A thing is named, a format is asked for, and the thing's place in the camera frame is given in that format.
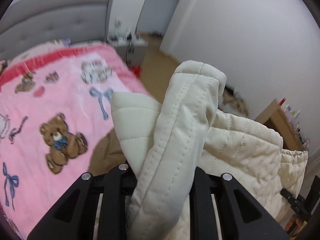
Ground cream quilted jacket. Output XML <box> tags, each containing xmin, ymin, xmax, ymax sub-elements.
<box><xmin>111</xmin><ymin>61</ymin><xmax>308</xmax><ymax>239</ymax></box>

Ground person's right hand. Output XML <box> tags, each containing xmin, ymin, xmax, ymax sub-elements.
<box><xmin>285</xmin><ymin>214</ymin><xmax>306</xmax><ymax>239</ymax></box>

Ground brown puffer jacket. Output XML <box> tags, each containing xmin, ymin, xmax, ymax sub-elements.
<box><xmin>87</xmin><ymin>129</ymin><xmax>126</xmax><ymax>176</ymax></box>

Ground wooden shelf with items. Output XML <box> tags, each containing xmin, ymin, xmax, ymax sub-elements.
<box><xmin>255</xmin><ymin>99</ymin><xmax>309</xmax><ymax>151</ymax></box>

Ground pink cartoon print blanket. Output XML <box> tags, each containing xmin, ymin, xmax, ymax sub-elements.
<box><xmin>1</xmin><ymin>44</ymin><xmax>146</xmax><ymax>239</ymax></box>

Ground grey bedside table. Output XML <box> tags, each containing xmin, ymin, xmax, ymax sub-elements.
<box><xmin>107</xmin><ymin>17</ymin><xmax>149</xmax><ymax>66</ymax></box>

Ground grey upholstered headboard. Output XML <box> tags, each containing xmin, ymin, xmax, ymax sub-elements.
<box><xmin>1</xmin><ymin>0</ymin><xmax>113</xmax><ymax>60</ymax></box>

